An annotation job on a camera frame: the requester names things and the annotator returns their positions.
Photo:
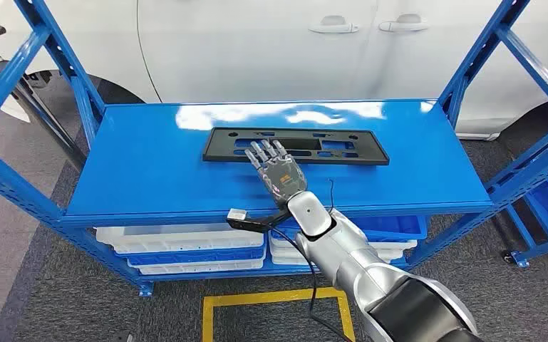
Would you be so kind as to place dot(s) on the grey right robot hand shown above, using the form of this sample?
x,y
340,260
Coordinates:
x,y
280,177

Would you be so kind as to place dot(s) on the black plastic plate frame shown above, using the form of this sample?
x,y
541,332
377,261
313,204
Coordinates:
x,y
373,153

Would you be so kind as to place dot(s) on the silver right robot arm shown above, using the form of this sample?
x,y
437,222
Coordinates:
x,y
349,255

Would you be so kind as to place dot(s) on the yellow floor tape square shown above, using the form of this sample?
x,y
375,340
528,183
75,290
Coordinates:
x,y
273,297

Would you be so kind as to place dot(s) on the white car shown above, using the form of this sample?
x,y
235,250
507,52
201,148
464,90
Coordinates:
x,y
254,56

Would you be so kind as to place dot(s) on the black car tyre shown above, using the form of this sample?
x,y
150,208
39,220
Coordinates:
x,y
118,92

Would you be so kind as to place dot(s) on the black camera bracket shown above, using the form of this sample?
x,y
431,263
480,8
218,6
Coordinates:
x,y
269,221

